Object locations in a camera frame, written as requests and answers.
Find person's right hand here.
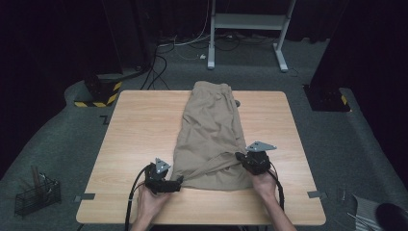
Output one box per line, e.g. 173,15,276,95
249,170,278,203

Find hand-held gripper black cable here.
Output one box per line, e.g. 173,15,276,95
268,162,286,212
124,164,152,231

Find person's left hand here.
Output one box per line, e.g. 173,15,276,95
137,185,173,224

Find black wire basket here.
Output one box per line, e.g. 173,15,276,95
13,172,63,218

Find right hand-held gripper black cable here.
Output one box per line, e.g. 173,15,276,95
268,162,286,212

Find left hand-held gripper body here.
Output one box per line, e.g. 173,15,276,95
143,157,177,195

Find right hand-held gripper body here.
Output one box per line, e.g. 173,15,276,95
244,141,277,176

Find black floor cables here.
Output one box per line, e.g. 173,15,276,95
140,32,277,91

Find black round object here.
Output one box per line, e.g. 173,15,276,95
374,202,408,231

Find white metal stand frame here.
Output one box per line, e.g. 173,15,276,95
206,0,297,73

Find dark curtain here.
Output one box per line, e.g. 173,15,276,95
309,0,408,184
0,0,152,176

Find black yellow striped stand base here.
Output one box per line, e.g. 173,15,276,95
74,74,123,109

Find beige shorts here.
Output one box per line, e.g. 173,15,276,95
169,80,254,191

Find white floor cable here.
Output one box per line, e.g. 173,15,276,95
158,0,212,62

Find left hand-held gripper black cable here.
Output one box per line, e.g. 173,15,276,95
124,164,152,231

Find grey tape piece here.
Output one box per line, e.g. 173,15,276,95
74,192,96,203
307,190,328,199

